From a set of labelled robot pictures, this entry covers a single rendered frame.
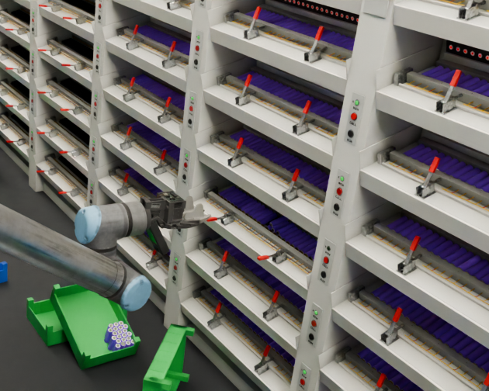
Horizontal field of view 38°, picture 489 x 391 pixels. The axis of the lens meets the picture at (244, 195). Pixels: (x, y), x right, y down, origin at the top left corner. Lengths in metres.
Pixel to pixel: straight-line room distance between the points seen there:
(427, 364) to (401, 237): 0.30
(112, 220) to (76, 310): 0.83
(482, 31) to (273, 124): 0.69
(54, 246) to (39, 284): 1.34
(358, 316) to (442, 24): 0.75
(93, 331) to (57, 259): 0.98
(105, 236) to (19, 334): 0.90
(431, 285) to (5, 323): 1.58
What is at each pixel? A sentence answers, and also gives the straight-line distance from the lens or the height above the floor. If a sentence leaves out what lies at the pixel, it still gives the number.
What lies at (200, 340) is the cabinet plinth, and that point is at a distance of 2.53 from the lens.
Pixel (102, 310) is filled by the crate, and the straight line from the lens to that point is 2.58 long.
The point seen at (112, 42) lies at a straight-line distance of 2.76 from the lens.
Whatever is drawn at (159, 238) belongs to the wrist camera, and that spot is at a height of 0.62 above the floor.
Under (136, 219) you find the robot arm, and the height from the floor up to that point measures 0.70.
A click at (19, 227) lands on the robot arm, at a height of 0.81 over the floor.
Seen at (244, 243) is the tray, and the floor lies 0.53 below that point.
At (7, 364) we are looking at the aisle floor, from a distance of 2.47.
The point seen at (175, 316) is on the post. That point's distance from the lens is 2.57.
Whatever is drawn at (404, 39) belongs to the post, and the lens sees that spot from 1.67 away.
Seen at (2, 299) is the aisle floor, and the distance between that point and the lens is 2.80.
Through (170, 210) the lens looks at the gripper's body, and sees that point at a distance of 1.86.
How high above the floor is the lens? 1.48
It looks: 23 degrees down
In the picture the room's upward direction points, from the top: 8 degrees clockwise
